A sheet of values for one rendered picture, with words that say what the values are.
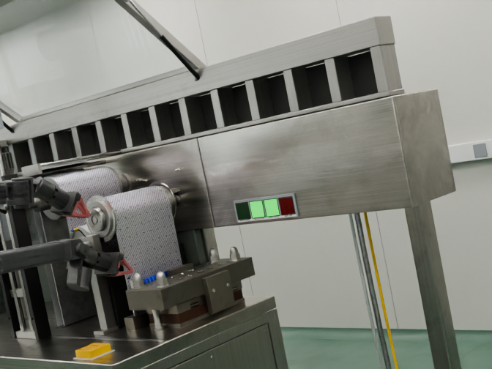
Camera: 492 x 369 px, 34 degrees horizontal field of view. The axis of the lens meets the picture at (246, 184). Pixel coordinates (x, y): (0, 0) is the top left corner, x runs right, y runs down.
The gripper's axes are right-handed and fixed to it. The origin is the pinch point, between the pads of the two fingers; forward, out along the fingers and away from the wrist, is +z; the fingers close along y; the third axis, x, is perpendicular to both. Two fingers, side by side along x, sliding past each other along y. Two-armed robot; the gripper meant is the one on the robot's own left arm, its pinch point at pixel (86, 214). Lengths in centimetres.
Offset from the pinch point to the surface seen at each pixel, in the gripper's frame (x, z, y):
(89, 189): 14.0, 8.7, -17.8
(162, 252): -0.5, 26.9, 7.5
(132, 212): 6.2, 11.2, 6.7
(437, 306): 3, 67, 84
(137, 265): -8.2, 19.1, 7.8
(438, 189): 29, 46, 90
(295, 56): 53, 8, 58
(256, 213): 17, 34, 36
